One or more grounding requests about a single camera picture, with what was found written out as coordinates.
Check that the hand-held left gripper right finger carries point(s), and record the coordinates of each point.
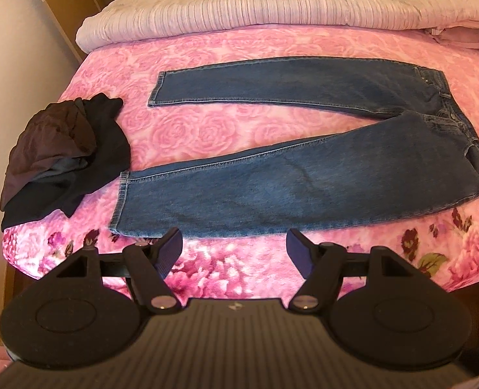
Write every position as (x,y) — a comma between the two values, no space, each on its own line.
(300,251)

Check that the folded pink bedding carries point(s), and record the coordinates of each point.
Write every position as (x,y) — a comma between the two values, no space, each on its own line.
(462,34)

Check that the pink floral blanket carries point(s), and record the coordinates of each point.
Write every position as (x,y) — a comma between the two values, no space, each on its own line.
(223,125)

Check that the white ribbed quilt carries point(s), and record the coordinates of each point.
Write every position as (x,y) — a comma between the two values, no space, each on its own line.
(223,12)

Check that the black garment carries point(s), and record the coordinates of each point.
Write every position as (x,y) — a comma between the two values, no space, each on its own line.
(101,146)

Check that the dark brown garment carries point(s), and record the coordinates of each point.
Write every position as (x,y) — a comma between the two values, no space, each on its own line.
(49,137)

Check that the wooden door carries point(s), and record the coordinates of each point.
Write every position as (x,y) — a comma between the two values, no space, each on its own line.
(69,12)

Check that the blue denim jeans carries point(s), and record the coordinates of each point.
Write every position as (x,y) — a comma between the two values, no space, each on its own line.
(264,178)

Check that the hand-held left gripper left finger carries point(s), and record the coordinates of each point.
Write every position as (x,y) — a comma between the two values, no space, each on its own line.
(170,249)

